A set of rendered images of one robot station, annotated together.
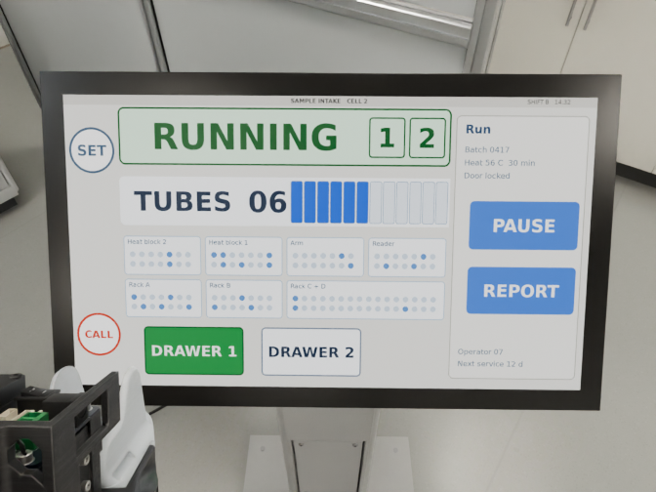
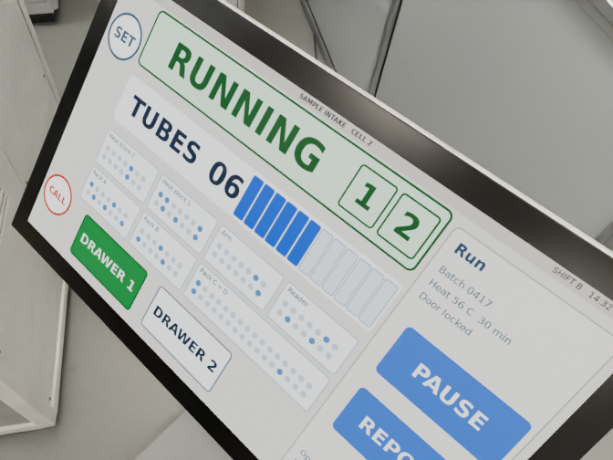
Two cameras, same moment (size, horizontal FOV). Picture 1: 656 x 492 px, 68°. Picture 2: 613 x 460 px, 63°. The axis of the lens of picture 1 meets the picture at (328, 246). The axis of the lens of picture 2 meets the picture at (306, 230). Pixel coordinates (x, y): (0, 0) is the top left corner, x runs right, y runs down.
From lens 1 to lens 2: 0.22 m
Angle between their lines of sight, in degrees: 22
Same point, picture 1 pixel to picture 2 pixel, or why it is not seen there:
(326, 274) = (233, 284)
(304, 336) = (186, 320)
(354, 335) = (224, 355)
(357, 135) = (340, 172)
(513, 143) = (501, 303)
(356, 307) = (240, 334)
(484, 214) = (414, 350)
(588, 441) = not seen: outside the picture
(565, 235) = (489, 445)
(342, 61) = (558, 67)
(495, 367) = not seen: outside the picture
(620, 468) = not seen: outside the picture
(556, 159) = (541, 359)
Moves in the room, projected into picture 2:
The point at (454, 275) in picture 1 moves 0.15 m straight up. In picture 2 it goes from (343, 381) to (393, 287)
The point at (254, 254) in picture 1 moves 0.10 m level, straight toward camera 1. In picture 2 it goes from (189, 218) to (108, 309)
